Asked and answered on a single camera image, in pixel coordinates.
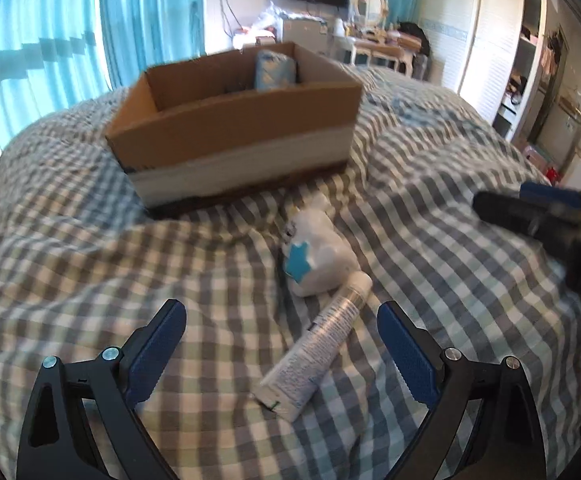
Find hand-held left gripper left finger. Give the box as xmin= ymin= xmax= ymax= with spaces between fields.
xmin=16 ymin=298 xmax=188 ymax=480

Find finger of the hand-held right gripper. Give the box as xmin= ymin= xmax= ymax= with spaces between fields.
xmin=472 ymin=190 xmax=552 ymax=239
xmin=519 ymin=181 xmax=581 ymax=211

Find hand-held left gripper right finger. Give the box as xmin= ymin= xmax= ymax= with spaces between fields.
xmin=377 ymin=301 xmax=548 ymax=480

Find white cream tube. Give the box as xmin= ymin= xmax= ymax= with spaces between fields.
xmin=254 ymin=270 xmax=374 ymax=422

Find brown cardboard box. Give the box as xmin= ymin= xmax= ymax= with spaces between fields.
xmin=104 ymin=42 xmax=364 ymax=212

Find blue tissue pack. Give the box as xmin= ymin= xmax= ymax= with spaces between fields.
xmin=254 ymin=49 xmax=299 ymax=92

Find grey checked blanket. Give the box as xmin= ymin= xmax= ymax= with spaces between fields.
xmin=0 ymin=65 xmax=581 ymax=480

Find hanging clothes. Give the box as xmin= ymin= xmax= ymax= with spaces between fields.
xmin=540 ymin=34 xmax=567 ymax=77

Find white sliding door wardrobe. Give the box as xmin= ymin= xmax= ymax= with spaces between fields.
xmin=423 ymin=0 xmax=549 ymax=142

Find black bag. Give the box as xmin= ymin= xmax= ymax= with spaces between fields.
xmin=394 ymin=21 xmax=431 ymax=57

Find white dressing table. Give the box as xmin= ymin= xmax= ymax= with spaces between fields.
xmin=339 ymin=29 xmax=417 ymax=79

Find white oval mirror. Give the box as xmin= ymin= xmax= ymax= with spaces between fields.
xmin=353 ymin=0 xmax=389 ymax=29

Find silver small fridge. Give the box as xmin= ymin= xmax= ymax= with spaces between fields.
xmin=280 ymin=14 xmax=329 ymax=57

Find clear plastic bag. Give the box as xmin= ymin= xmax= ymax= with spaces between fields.
xmin=253 ymin=0 xmax=292 ymax=32

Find wide blue curtain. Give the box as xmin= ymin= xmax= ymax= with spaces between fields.
xmin=0 ymin=0 xmax=108 ymax=153

